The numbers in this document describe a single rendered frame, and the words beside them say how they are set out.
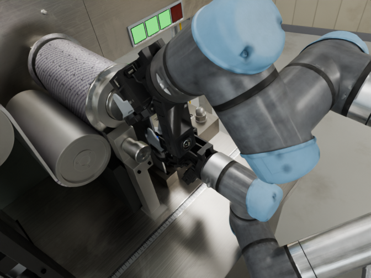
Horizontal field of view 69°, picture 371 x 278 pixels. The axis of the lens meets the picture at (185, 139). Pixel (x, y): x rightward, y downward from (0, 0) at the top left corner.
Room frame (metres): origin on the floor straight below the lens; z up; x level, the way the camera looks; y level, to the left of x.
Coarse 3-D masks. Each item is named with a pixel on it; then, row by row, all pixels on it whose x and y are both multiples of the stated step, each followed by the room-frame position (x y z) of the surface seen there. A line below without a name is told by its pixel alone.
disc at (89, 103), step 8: (120, 64) 0.47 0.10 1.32; (104, 72) 0.44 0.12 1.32; (112, 72) 0.45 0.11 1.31; (96, 80) 0.43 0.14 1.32; (104, 80) 0.44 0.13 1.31; (96, 88) 0.43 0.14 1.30; (88, 96) 0.41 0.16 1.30; (88, 104) 0.41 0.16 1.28; (88, 112) 0.41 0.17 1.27; (96, 120) 0.41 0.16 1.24; (96, 128) 0.41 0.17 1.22; (104, 128) 0.42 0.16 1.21; (112, 128) 0.43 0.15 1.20
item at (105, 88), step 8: (104, 88) 0.43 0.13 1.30; (112, 88) 0.44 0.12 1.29; (96, 96) 0.42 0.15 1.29; (104, 96) 0.42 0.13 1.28; (96, 104) 0.41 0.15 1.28; (104, 104) 0.42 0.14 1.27; (96, 112) 0.41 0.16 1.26; (104, 112) 0.42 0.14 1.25; (104, 120) 0.41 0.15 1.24; (112, 120) 0.42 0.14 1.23
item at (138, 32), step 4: (140, 24) 0.90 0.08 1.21; (136, 28) 0.88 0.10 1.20; (140, 28) 0.89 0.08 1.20; (132, 32) 0.87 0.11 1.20; (136, 32) 0.88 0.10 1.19; (140, 32) 0.89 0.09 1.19; (144, 32) 0.90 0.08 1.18; (136, 36) 0.88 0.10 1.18; (140, 36) 0.89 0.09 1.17; (144, 36) 0.90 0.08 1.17; (136, 40) 0.88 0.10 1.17; (140, 40) 0.89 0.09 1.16
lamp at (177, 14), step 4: (180, 4) 1.02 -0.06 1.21; (172, 8) 0.99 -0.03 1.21; (176, 8) 1.00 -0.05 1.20; (180, 8) 1.02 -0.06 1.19; (172, 12) 0.99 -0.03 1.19; (176, 12) 1.00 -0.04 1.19; (180, 12) 1.01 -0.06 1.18; (172, 16) 0.99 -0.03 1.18; (176, 16) 1.00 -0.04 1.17; (180, 16) 1.01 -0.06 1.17
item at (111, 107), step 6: (114, 90) 0.43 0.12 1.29; (108, 96) 0.43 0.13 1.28; (108, 102) 0.42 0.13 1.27; (114, 102) 0.42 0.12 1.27; (108, 108) 0.42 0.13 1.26; (114, 108) 0.42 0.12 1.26; (108, 114) 0.42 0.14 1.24; (114, 114) 0.42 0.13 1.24; (120, 114) 0.42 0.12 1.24; (120, 120) 0.42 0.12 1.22
